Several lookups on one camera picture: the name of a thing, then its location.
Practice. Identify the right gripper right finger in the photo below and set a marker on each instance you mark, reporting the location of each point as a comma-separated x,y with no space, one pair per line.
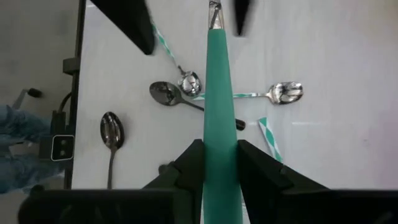
258,174

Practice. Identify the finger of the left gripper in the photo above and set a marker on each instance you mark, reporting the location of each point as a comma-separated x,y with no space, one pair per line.
242,15
130,21

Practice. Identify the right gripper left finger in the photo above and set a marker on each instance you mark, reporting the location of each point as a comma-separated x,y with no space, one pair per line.
189,174

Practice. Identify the black metal spoon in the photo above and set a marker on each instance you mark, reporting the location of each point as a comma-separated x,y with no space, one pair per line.
164,92
112,130

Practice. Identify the gray clamp lever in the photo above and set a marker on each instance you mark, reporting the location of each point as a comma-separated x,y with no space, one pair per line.
35,92

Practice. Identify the blue fabric bundle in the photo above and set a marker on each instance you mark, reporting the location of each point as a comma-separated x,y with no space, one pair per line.
21,149

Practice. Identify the small black depth camera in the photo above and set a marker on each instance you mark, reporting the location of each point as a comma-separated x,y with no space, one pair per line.
62,147

